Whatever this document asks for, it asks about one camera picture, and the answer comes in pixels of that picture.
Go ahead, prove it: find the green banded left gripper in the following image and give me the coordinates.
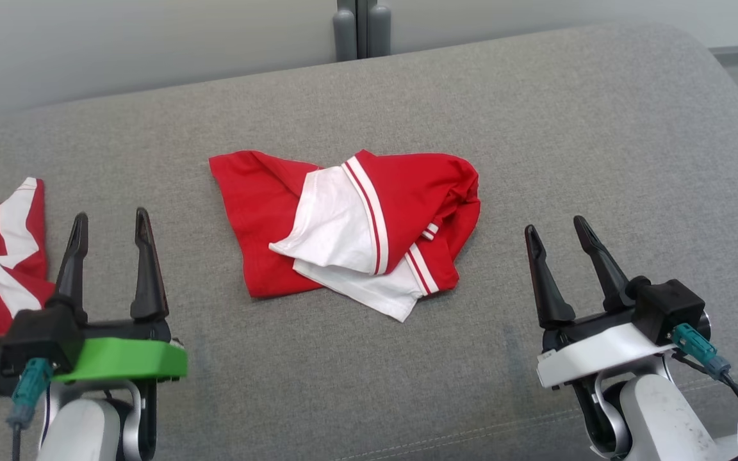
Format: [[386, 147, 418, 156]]
[[47, 207, 189, 385]]

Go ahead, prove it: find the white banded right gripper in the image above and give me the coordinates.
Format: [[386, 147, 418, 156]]
[[525, 215, 677, 389]]

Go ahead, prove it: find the red white striped garment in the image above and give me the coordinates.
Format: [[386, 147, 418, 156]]
[[208, 149, 481, 323]]

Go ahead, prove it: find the left arm cable teal plug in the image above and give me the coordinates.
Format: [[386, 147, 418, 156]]
[[5, 357, 54, 461]]

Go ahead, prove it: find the arm cable teal plug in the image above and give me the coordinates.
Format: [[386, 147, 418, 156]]
[[5, 357, 54, 461], [671, 323, 738, 461]]

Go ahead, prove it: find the right arm cable teal plug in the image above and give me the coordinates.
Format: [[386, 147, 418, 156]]
[[671, 323, 738, 461]]

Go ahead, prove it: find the grey partition post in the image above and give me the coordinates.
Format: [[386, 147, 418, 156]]
[[333, 0, 359, 62], [367, 0, 392, 59]]

